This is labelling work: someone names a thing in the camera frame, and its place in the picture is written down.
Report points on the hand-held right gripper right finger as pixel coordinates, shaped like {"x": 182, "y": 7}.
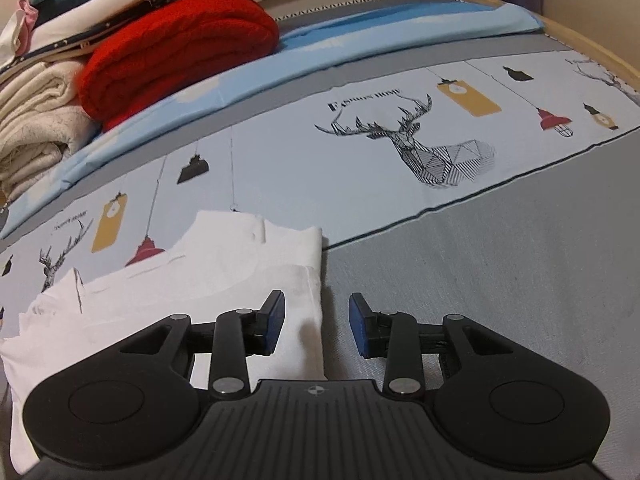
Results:
{"x": 358, "y": 326}

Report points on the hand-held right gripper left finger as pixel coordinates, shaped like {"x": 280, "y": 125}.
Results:
{"x": 274, "y": 321}

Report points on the white small shirt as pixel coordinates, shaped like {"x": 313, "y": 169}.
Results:
{"x": 210, "y": 280}

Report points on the printed deer bed sheet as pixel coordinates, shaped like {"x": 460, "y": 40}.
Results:
{"x": 350, "y": 170}

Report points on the light blue sheet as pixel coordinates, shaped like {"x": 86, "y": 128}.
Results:
{"x": 325, "y": 55}

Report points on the red knitted blanket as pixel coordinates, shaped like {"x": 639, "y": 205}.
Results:
{"x": 170, "y": 55}

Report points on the white cloth with dark trim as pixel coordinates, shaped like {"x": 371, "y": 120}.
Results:
{"x": 95, "y": 22}

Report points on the pink cloth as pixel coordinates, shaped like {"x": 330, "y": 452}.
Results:
{"x": 26, "y": 14}

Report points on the wooden bed frame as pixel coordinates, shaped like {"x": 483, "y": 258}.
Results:
{"x": 590, "y": 50}

